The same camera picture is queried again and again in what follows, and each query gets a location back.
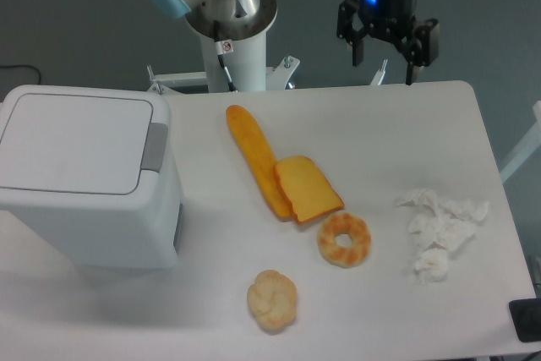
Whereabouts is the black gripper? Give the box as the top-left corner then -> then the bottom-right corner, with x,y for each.
336,0 -> 440,85

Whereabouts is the white trash can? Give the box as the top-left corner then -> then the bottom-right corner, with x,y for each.
1,85 -> 183,269

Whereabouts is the long orange baguette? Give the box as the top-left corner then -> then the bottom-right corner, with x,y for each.
226,105 -> 292,221

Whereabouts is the orange toast slice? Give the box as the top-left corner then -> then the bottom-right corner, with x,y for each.
274,156 -> 345,225

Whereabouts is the crumpled white tissue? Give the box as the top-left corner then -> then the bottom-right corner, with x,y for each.
395,188 -> 490,284

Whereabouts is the pale knotted bread roll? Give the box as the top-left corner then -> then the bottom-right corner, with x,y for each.
247,270 -> 298,333

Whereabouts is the black device at edge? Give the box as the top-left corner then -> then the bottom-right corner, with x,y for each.
508,298 -> 541,342

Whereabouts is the white table frame bracket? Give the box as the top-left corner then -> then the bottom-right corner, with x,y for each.
145,55 -> 389,95

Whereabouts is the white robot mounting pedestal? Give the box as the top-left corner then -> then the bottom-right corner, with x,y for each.
199,33 -> 266,93

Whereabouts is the black cable on pedestal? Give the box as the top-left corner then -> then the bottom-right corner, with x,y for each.
212,18 -> 238,93

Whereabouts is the white frame bar right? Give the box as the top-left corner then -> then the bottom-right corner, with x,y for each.
500,101 -> 540,183

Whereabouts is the ring-shaped bread donut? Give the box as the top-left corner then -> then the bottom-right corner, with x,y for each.
317,212 -> 372,268

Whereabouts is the black floor cable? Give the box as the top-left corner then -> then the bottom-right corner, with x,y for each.
0,64 -> 42,85

